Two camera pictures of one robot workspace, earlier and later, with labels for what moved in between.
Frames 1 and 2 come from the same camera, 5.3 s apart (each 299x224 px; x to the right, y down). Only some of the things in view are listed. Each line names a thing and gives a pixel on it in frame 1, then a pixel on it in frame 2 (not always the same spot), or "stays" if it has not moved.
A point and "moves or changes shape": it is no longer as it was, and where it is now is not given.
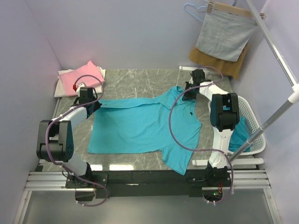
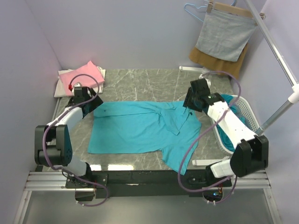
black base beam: x=150 y=184 stays
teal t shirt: x=142 y=125 moves or changes shape
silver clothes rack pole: x=294 y=95 stays
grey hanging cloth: x=224 y=36 stays
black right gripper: x=186 y=96 → x=187 y=102
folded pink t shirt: x=69 y=79 stays
